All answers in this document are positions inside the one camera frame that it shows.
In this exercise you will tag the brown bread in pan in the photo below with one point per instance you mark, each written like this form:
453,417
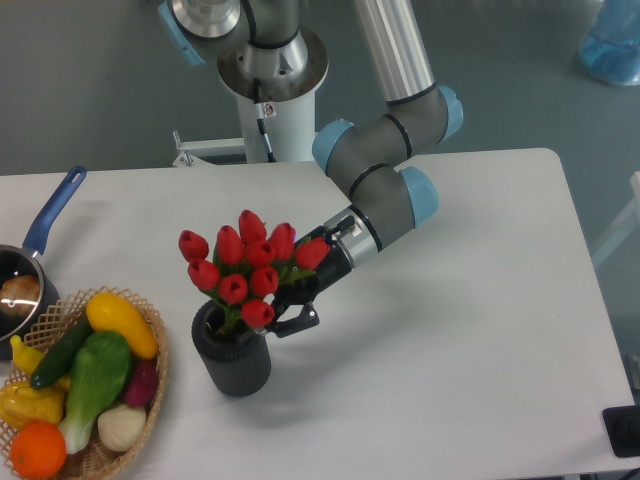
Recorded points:
20,295

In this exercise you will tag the red tulip bouquet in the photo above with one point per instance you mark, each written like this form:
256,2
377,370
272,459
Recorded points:
245,266

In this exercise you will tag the green bok choy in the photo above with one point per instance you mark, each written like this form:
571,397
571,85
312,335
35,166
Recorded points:
98,375

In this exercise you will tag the yellow banana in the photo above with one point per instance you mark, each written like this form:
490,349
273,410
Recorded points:
25,359

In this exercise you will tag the yellow squash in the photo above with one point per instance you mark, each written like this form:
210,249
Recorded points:
107,311

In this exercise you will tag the woven wicker basket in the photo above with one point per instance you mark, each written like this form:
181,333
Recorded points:
95,461

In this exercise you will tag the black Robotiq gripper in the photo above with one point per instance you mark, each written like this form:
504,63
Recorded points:
303,285

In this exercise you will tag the purple red onion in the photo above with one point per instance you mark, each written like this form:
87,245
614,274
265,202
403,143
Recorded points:
142,384

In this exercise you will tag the black device at edge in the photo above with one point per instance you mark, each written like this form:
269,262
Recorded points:
622,427

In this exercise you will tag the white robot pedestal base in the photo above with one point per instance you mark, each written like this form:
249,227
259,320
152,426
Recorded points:
275,97

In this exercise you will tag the white garlic bulb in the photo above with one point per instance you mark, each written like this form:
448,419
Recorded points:
120,427

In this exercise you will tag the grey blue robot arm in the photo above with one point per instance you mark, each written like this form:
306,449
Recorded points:
387,197

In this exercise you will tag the orange fruit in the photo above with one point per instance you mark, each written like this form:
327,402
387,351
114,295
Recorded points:
38,451

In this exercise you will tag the blue handled saucepan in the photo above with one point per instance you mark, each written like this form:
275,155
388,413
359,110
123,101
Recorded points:
24,260

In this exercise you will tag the green cucumber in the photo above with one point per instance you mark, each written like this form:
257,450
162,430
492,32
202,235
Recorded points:
59,359

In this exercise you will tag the dark grey ribbed vase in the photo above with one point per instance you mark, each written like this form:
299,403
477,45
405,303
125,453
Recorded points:
239,366

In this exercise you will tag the blue plastic bag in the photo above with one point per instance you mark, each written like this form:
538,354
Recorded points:
610,48

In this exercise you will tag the yellow pumpkin gourd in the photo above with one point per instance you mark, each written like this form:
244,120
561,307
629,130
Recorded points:
22,405

